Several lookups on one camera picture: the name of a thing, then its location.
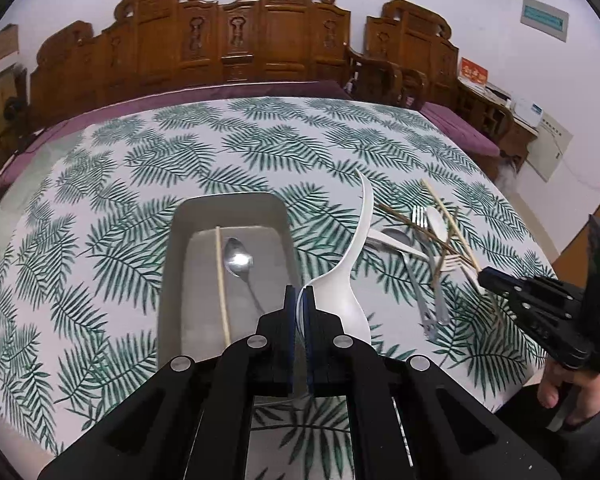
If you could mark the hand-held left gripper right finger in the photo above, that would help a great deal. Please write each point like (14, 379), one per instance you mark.
(309, 320)

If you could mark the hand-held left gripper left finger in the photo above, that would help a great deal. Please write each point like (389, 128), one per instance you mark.
(291, 320)

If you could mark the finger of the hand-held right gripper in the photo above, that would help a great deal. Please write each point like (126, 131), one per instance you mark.
(547, 322)
(520, 290)

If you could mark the white plastic ladle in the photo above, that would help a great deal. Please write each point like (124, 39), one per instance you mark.
(352, 305)

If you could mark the grey rectangular container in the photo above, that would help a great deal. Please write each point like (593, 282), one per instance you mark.
(195, 285)

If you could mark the wooden chopstick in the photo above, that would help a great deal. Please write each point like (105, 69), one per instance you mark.
(437, 271)
(432, 196)
(394, 214)
(221, 280)

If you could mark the person's right forearm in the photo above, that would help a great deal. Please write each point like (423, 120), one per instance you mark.
(595, 440)

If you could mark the person's right hand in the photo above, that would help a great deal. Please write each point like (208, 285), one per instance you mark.
(587, 395)

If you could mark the white plastic fork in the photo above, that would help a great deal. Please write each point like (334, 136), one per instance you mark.
(451, 263)

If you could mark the small metal spoon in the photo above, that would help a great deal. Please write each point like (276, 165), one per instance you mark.
(237, 260)

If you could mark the metal fork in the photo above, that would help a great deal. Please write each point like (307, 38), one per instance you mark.
(440, 305)

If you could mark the short purple seat cushion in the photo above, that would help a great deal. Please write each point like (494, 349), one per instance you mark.
(460, 130)

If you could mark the wooden side table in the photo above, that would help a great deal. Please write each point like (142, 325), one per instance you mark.
(480, 115)

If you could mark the white box with blue label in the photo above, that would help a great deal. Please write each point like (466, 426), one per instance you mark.
(527, 110)

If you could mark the leaf printed tablecloth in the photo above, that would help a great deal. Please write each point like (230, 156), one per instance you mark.
(130, 185)

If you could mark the red box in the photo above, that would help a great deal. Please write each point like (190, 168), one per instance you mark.
(475, 70)

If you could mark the carved wooden armchair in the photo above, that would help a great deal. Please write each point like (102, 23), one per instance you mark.
(415, 40)

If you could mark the carved wooden sofa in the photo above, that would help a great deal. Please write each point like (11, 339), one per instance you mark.
(280, 35)

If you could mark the dark furniture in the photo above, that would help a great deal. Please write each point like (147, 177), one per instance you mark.
(0, 110)

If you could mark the white wall panel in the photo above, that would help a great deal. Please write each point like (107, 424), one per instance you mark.
(550, 147)

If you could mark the blue and white wall sign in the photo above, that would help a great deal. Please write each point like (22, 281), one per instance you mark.
(545, 19)

